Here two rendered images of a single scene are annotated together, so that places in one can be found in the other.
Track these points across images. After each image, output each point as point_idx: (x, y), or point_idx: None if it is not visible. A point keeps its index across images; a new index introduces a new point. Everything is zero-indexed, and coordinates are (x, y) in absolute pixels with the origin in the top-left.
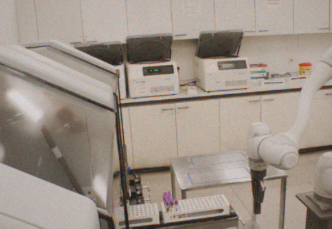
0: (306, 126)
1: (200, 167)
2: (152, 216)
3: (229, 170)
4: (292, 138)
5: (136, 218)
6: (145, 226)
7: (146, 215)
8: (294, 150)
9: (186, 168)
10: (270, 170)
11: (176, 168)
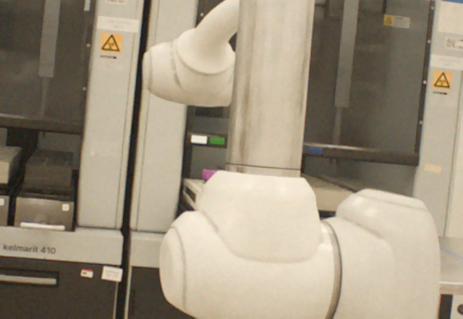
0: (214, 16)
1: (460, 247)
2: (196, 192)
3: (449, 257)
4: (186, 34)
5: (192, 190)
6: (190, 207)
7: (195, 188)
8: (155, 48)
9: (451, 241)
10: (454, 275)
11: (448, 237)
